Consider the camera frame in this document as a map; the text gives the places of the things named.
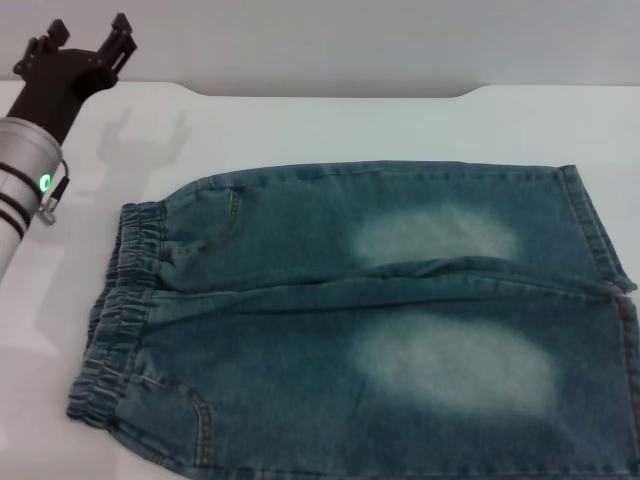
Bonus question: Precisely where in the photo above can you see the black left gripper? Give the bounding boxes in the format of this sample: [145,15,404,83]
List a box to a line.
[4,13,139,147]

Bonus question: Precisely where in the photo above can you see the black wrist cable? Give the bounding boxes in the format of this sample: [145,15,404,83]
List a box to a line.
[0,157,71,239]

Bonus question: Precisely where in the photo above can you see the blue denim shorts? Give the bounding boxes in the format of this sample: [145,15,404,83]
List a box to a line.
[67,159,640,480]

